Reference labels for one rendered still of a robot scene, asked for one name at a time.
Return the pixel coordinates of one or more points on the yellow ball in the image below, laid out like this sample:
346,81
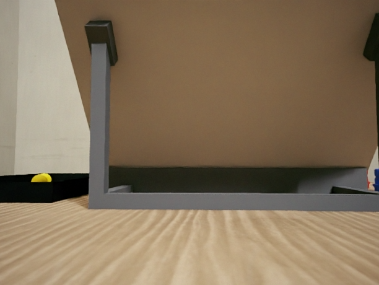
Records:
47,176
39,178

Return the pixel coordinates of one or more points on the blue plug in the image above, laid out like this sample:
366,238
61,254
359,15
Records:
376,184

